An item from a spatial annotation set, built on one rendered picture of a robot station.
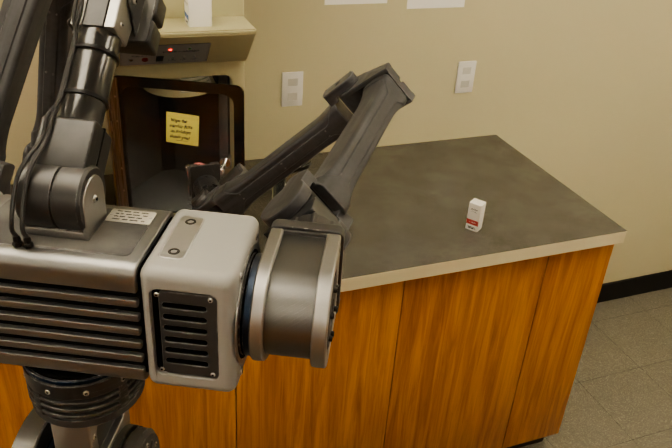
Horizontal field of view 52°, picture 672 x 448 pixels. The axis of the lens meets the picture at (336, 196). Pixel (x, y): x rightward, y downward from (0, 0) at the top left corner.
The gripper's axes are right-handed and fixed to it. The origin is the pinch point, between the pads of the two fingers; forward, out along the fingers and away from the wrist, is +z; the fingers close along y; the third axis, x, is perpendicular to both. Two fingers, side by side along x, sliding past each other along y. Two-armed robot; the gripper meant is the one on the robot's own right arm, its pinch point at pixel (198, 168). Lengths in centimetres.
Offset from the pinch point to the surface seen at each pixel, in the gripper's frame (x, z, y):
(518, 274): -86, -13, -38
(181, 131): 2.4, 5.8, 7.0
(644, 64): -183, 57, -7
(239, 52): -12.2, 8.3, 24.0
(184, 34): 0.9, 2.3, 30.5
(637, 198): -199, 57, -68
